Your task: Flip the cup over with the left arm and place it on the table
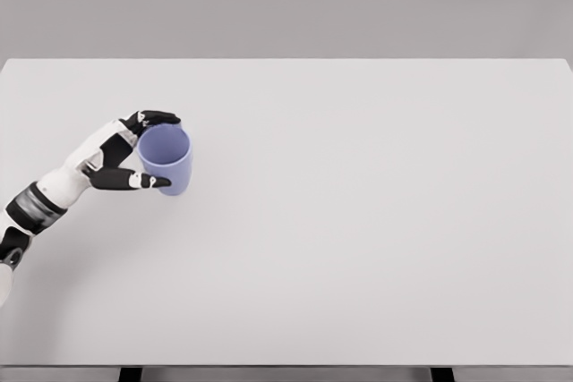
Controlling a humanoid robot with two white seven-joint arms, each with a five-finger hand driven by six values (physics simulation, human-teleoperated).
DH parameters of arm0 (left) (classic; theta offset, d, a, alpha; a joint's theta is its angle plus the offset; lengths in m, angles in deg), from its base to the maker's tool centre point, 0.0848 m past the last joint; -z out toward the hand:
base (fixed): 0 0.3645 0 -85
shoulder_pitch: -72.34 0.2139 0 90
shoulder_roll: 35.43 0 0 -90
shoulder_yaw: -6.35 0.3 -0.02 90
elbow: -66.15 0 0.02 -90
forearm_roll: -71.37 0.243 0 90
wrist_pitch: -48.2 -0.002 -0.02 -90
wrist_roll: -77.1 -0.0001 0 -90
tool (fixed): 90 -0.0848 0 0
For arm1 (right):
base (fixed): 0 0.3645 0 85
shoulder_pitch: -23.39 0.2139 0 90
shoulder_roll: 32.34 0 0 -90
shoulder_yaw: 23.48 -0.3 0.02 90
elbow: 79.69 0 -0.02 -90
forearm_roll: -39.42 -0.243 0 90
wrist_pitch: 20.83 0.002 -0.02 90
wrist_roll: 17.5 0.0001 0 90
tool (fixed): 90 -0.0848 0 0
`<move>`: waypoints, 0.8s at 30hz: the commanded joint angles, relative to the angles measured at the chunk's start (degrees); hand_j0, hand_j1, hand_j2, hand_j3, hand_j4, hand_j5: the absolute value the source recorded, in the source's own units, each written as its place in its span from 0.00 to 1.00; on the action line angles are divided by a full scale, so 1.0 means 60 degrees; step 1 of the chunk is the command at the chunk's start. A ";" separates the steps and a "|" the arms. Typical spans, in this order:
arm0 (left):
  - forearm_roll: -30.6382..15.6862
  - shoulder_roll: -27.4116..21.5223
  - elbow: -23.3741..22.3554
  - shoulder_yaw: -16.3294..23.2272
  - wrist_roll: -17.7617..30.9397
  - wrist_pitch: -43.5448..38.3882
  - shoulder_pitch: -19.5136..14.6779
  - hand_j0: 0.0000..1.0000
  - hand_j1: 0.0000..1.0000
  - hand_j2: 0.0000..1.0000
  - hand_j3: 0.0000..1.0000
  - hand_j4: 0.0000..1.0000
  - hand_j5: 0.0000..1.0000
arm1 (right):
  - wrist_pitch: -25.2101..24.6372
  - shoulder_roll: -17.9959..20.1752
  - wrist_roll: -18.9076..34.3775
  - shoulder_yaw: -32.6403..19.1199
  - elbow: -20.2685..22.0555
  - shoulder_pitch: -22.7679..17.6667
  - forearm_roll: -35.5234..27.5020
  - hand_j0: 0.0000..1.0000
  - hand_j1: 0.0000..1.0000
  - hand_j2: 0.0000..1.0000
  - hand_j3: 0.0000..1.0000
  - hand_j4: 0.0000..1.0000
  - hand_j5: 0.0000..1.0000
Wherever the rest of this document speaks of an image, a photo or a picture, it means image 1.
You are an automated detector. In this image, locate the lilac blue cup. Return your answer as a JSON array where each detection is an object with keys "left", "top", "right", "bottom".
[{"left": 136, "top": 124, "right": 194, "bottom": 197}]

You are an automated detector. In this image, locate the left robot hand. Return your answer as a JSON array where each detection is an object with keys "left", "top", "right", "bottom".
[{"left": 62, "top": 109, "right": 183, "bottom": 191}]

